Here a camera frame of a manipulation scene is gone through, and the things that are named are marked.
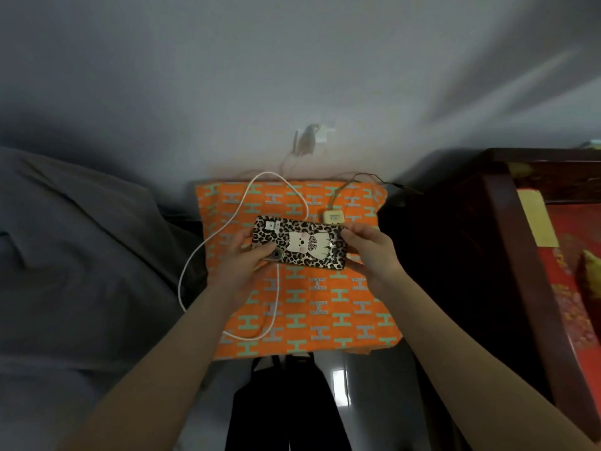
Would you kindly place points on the orange patterned cloth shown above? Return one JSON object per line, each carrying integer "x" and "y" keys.
{"x": 324, "y": 309}

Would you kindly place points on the person's left hand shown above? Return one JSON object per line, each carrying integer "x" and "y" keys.
{"x": 234, "y": 274}

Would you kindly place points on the person's left thumb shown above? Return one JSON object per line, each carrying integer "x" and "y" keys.
{"x": 263, "y": 255}

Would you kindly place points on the red patterned cloth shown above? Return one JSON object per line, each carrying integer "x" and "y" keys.
{"x": 570, "y": 300}

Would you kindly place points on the person's right forearm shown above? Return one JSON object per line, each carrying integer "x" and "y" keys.
{"x": 469, "y": 371}

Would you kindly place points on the person's right thumb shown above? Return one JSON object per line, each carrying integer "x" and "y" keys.
{"x": 355, "y": 262}

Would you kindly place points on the phone with leopard print case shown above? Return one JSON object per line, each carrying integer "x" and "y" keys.
{"x": 305, "y": 244}

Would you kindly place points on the yellow-green cushion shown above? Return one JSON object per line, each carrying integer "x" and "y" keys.
{"x": 592, "y": 274}

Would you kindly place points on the cream charger adapter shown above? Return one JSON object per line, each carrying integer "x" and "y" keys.
{"x": 333, "y": 217}

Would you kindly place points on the dark wooden furniture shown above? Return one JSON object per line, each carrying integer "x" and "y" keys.
{"x": 469, "y": 258}

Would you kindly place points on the pale yellow paper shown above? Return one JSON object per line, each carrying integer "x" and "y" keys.
{"x": 537, "y": 218}

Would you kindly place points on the black bag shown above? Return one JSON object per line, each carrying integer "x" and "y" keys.
{"x": 286, "y": 408}

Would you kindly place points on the person's right hand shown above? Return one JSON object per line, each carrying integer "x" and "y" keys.
{"x": 378, "y": 258}

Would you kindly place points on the grey bed sheet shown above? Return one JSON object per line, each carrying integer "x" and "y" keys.
{"x": 75, "y": 258}

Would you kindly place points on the person's left forearm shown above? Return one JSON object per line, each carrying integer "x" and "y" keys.
{"x": 159, "y": 375}

